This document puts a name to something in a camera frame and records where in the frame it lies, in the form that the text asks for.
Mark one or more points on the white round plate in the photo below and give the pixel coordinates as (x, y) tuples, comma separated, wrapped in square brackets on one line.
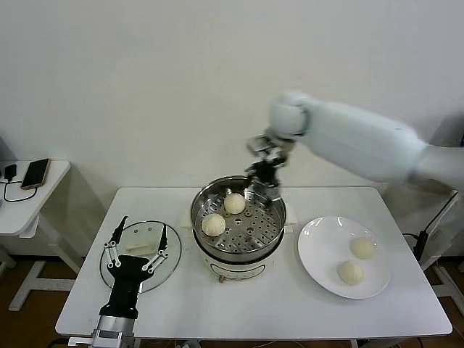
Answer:
[(319, 253)]

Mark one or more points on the round glass pot lid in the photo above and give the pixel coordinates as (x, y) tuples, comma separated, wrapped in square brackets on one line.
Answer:
[(163, 279)]

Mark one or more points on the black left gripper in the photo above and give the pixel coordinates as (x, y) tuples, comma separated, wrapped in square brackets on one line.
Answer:
[(127, 279)]

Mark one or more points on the white side table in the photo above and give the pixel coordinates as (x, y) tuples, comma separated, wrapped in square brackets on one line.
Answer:
[(21, 214), (449, 232)]

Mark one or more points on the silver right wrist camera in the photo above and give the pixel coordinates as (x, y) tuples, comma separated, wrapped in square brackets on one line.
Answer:
[(259, 144)]

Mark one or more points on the white steamed baozi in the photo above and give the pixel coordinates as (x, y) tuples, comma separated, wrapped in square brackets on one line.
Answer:
[(362, 248), (234, 203), (214, 224), (350, 272)]

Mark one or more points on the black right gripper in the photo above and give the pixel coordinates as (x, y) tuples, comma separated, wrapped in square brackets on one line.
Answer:
[(266, 174)]

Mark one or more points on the white electric cooker pot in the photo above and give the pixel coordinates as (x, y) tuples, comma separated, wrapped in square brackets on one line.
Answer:
[(235, 270)]

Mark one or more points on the stainless steel steamer basket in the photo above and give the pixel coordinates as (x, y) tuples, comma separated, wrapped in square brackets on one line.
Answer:
[(253, 232)]

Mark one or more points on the black charger block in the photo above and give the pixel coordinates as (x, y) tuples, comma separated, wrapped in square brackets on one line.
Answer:
[(10, 172)]

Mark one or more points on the gold smartphone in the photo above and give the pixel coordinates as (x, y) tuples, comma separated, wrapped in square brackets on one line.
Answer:
[(35, 174)]

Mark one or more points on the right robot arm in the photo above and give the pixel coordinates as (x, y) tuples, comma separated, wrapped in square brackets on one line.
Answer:
[(362, 145)]

